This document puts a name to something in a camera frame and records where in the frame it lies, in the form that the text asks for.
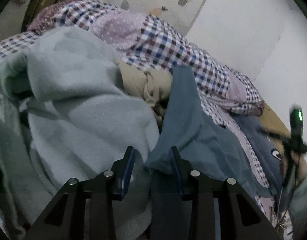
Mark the light grey sweatshirt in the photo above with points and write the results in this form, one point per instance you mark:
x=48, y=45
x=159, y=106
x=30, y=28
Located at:
x=81, y=105

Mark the blue printed pillow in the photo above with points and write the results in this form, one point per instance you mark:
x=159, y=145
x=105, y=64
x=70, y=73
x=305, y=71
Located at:
x=266, y=142

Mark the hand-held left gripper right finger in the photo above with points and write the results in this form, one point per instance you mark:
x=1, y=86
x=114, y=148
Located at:
x=177, y=175

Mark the person's right forearm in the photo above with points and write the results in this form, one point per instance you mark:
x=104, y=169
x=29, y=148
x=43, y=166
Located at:
x=303, y=192

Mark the wooden headboard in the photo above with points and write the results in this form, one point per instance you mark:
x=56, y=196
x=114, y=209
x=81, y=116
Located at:
x=273, y=120

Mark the checked quilt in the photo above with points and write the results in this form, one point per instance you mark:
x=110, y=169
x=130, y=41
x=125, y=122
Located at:
x=156, y=37

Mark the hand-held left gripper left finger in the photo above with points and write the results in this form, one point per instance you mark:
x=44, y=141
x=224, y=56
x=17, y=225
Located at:
x=124, y=175

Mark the blue sweatshirt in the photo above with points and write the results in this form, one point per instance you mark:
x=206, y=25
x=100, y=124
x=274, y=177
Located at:
x=186, y=120

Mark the beige garment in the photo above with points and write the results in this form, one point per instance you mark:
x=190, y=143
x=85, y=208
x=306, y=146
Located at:
x=133, y=80

